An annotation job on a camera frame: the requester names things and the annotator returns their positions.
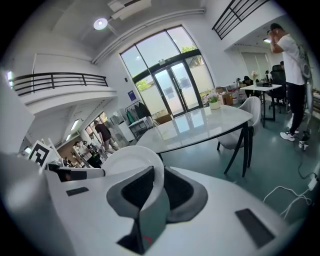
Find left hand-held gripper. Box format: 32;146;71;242
26;139;106;183

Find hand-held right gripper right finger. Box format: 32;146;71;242
163;165;209;224

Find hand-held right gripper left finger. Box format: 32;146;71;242
106;165;155;219

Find white round plate dish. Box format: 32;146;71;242
102;145;166;210

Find white cabinet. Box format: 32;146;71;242
116;120;135;143

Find white marble dining table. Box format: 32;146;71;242
134;104;254;178

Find clothes rack with garments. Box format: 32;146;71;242
123;100;152;126

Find cardboard box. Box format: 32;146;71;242
152;113;174;126
221;91;235;106

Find potted pink flowers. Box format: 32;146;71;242
203;90;222;111

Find black balcony railing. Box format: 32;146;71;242
10;72;109;97
211;0;271;41

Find black-framed glass double door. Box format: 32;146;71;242
151;59;201;118

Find white upholstered chair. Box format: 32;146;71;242
216;95;262;151

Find white desk with black legs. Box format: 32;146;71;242
239;83;283;129

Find white power adapter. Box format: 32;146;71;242
307;175;319;192

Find vase of pale flowers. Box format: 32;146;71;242
250;70;261;86

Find round ceiling lamp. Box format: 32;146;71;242
93;17;109;31

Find black office chair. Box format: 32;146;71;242
268;64;289;114

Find ceiling air conditioner unit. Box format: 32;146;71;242
107;0;152;21

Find white floor cable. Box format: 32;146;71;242
262;185;314;219

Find black floor cable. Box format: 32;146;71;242
296;146;319;180

